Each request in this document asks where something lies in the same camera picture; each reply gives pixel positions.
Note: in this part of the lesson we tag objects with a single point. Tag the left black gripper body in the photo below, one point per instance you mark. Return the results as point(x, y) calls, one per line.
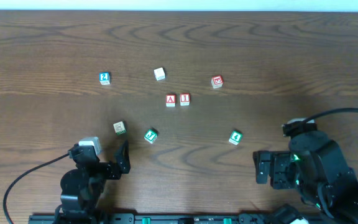
point(105, 169)

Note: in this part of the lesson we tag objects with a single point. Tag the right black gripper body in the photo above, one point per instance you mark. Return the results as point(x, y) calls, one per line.
point(278, 167)

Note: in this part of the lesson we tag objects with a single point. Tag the red letter A block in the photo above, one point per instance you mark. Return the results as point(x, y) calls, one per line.
point(170, 100)

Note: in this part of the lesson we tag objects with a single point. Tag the blue number 2 block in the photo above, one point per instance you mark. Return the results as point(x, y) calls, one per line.
point(104, 78)

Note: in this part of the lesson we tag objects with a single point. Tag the red letter I block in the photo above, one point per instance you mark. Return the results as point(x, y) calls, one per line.
point(184, 99)

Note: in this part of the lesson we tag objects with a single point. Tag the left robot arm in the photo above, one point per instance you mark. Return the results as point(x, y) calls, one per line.
point(83, 186)

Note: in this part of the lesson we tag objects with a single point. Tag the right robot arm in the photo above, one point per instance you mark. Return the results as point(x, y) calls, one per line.
point(315, 167)

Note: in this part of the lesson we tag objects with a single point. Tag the green letter R butterfly block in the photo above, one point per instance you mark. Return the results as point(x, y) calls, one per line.
point(119, 128)

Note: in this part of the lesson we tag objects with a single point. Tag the green number 4 block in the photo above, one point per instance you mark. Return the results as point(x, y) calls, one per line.
point(235, 138)

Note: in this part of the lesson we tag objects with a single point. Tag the green letter J block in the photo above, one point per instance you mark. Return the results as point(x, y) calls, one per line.
point(150, 136)

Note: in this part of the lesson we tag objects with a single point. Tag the red letter E block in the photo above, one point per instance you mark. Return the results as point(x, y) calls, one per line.
point(217, 81)

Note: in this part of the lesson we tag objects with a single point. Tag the blue letter P block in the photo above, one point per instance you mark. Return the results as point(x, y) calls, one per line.
point(159, 74)

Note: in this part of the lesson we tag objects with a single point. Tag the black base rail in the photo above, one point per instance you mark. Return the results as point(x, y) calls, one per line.
point(128, 218)

